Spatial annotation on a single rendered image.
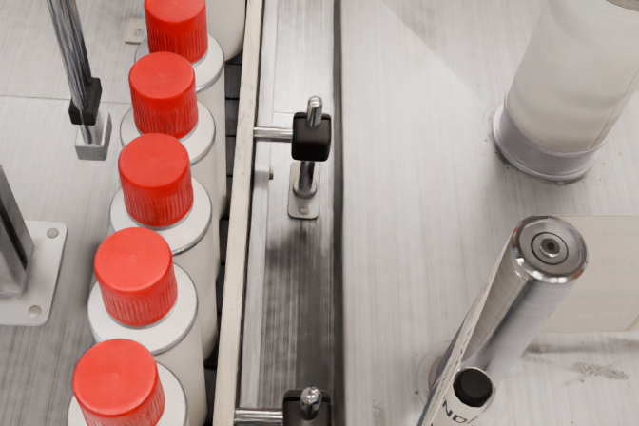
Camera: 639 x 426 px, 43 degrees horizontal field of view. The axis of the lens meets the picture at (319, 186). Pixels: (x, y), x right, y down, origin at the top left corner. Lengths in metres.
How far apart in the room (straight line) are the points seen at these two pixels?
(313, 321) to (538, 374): 0.17
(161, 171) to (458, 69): 0.39
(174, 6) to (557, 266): 0.24
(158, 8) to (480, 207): 0.31
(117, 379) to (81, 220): 0.35
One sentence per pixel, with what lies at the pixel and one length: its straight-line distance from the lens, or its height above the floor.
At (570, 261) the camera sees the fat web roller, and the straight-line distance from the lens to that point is 0.40.
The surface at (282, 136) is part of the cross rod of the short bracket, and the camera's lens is 0.61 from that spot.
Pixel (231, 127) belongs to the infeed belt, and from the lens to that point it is 0.65.
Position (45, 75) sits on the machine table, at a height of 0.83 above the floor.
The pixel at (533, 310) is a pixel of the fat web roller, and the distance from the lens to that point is 0.42.
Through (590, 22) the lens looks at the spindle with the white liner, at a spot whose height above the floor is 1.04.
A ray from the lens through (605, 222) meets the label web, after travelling 0.43.
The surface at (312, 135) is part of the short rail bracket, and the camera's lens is 0.60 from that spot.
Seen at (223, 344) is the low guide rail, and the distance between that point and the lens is 0.52.
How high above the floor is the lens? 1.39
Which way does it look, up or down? 56 degrees down
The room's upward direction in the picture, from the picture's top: 9 degrees clockwise
